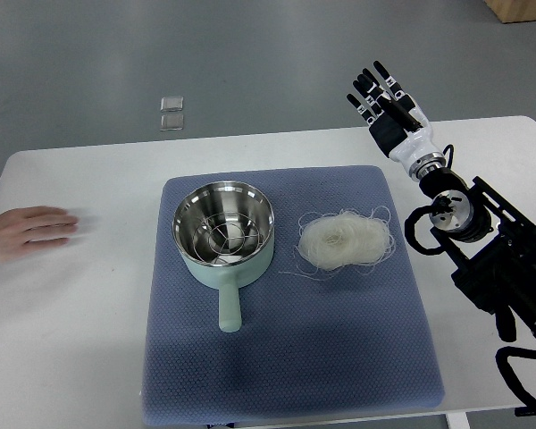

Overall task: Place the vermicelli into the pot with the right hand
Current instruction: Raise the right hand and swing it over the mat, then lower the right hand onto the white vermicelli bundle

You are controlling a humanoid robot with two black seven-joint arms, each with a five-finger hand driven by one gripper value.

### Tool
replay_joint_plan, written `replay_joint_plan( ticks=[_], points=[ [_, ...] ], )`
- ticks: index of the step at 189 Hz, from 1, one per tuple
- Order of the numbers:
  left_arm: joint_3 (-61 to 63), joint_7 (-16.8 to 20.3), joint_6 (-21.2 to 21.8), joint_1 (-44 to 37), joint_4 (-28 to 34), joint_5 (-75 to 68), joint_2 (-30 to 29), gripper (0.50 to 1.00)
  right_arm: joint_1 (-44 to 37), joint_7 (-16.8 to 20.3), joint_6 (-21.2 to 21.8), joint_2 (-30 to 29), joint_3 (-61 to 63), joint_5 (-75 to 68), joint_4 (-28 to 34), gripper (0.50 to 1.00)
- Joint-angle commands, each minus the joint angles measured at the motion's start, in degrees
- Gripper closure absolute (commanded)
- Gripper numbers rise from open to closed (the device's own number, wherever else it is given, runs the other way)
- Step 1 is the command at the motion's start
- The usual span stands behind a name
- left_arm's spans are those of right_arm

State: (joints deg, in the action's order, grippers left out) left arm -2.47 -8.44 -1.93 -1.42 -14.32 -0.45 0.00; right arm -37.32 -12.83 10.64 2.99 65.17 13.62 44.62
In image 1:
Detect upper clear floor plate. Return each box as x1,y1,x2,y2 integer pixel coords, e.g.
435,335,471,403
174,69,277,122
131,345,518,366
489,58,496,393
160,96,184,112

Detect mint green steel pot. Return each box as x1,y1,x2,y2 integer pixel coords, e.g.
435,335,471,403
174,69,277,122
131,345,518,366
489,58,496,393
172,181,275,332

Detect blue textured cushion mat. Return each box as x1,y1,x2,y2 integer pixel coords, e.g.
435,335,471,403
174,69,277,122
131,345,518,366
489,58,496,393
142,165,444,426

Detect lower clear floor plate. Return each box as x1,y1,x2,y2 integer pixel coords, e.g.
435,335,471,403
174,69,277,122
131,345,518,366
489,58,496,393
160,113,184,131

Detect clear floor plate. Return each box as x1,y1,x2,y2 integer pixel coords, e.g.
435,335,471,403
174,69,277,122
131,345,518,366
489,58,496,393
160,96,184,112
160,113,184,131

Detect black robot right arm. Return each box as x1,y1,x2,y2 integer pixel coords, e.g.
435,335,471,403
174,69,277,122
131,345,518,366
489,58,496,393
404,145,536,416

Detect wooden box corner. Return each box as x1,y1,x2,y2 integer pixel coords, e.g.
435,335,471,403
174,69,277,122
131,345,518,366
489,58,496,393
484,0,536,23

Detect person's bare hand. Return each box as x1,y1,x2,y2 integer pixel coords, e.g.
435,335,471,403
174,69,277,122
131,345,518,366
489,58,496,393
0,206,80,264

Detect white table leg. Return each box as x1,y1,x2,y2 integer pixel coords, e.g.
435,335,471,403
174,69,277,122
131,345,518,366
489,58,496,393
446,412,471,429

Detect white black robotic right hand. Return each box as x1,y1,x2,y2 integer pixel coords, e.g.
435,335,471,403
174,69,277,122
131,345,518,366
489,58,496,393
347,61,446,181

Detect white vermicelli noodle bundle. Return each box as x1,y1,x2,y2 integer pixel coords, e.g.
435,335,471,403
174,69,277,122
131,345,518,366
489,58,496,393
279,206,397,282

